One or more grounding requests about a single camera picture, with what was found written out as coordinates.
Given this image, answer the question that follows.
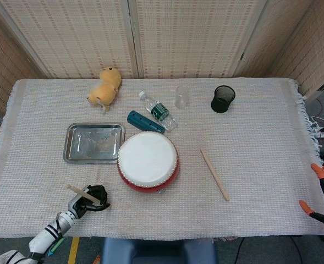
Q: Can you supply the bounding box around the white woven tablecloth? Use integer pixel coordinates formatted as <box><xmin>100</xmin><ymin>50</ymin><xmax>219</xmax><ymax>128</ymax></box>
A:
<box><xmin>0</xmin><ymin>78</ymin><xmax>324</xmax><ymax>239</ymax></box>

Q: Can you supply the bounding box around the rectangular metal tray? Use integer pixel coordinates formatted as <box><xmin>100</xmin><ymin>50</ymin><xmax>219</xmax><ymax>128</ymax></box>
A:
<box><xmin>62</xmin><ymin>122</ymin><xmax>127</xmax><ymax>165</ymax></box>

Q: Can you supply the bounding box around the yellow plush animal toy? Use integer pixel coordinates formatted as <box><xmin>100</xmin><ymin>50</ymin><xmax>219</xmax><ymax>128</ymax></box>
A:
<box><xmin>86</xmin><ymin>66</ymin><xmax>122</xmax><ymax>113</ymax></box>

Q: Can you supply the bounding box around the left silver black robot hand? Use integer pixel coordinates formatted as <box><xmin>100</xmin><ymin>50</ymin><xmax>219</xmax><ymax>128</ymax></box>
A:
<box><xmin>68</xmin><ymin>184</ymin><xmax>111</xmax><ymax>220</ymax></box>

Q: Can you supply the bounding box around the wooden drumstick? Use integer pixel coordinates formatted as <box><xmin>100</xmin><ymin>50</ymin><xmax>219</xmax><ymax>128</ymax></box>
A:
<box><xmin>200</xmin><ymin>147</ymin><xmax>230</xmax><ymax>202</ymax></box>
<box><xmin>66</xmin><ymin>184</ymin><xmax>112</xmax><ymax>209</ymax></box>

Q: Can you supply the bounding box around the teal perforated block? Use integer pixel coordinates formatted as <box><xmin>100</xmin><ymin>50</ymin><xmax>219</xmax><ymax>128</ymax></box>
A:
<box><xmin>127</xmin><ymin>110</ymin><xmax>166</xmax><ymax>135</ymax></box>

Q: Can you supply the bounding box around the red floor cable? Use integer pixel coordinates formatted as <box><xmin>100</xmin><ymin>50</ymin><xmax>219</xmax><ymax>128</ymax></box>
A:
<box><xmin>315</xmin><ymin>96</ymin><xmax>324</xmax><ymax>119</ymax></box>

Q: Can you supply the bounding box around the black mesh pen holder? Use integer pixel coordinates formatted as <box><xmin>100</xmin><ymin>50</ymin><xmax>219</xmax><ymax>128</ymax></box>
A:
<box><xmin>210</xmin><ymin>85</ymin><xmax>237</xmax><ymax>114</ymax></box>

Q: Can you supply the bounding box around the woven bamboo folding screen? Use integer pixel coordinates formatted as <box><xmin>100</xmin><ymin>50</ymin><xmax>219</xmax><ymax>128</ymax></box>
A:
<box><xmin>0</xmin><ymin>0</ymin><xmax>324</xmax><ymax>118</ymax></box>

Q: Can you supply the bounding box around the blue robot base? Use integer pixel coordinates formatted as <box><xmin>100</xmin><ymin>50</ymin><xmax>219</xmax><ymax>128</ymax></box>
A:
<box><xmin>101</xmin><ymin>236</ymin><xmax>219</xmax><ymax>264</ymax></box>

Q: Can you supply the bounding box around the red drum with white skin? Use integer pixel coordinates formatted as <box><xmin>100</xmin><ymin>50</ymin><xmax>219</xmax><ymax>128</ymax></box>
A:
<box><xmin>117</xmin><ymin>130</ymin><xmax>180</xmax><ymax>194</ymax></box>

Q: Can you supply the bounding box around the clear bottle with green label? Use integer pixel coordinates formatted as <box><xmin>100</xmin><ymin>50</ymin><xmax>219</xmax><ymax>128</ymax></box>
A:
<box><xmin>138</xmin><ymin>91</ymin><xmax>178</xmax><ymax>132</ymax></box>

